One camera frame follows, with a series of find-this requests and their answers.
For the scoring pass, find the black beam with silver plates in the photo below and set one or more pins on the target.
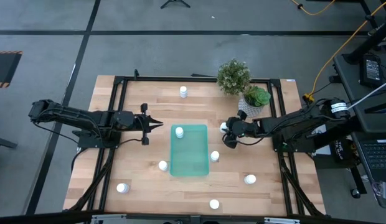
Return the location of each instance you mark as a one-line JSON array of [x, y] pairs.
[[56, 217]]

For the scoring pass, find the black mat with hazard stripes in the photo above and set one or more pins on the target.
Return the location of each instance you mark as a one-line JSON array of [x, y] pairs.
[[4, 68]]

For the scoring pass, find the black caster wheel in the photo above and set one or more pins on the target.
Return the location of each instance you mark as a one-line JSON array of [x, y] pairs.
[[355, 193]]

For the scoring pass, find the translucent green plastic basket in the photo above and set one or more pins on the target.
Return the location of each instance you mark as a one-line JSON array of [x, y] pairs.
[[193, 152]]

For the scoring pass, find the black stand leg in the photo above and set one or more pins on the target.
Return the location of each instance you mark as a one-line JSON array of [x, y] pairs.
[[367, 43]]

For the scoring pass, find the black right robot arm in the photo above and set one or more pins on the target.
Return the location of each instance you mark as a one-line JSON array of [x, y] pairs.
[[292, 124]]

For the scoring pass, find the black desk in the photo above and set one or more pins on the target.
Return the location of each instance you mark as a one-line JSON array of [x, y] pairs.
[[348, 81]]

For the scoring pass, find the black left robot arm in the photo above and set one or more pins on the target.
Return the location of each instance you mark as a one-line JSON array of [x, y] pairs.
[[87, 119]]

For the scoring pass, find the white pill bottle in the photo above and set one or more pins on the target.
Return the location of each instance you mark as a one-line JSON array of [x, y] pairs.
[[250, 179], [122, 188], [179, 132], [223, 127], [214, 204], [214, 155], [183, 91], [163, 165]]

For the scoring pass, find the black device with white label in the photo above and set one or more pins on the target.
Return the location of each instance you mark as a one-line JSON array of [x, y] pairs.
[[372, 70]]

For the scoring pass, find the black tripod feet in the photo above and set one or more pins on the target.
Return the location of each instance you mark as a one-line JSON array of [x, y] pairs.
[[175, 1]]

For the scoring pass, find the succulent in triangle-patterned pot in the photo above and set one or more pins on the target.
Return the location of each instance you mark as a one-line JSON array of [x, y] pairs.
[[256, 96]]

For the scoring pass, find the bushy small-leaved potted plant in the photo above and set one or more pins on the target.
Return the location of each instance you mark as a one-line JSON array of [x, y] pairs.
[[233, 77]]

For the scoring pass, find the black laptop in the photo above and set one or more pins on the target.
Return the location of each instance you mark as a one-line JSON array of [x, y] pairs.
[[378, 155]]

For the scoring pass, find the black stand foot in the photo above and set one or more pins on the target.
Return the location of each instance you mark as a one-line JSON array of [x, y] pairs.
[[3, 142]]

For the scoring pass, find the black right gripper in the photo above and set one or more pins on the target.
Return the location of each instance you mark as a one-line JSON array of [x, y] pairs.
[[244, 128]]

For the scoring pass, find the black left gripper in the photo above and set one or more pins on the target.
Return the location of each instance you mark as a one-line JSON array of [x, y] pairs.
[[143, 124]]

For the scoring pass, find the black bag with white text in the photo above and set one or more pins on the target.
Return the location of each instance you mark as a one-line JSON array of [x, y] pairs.
[[339, 151]]

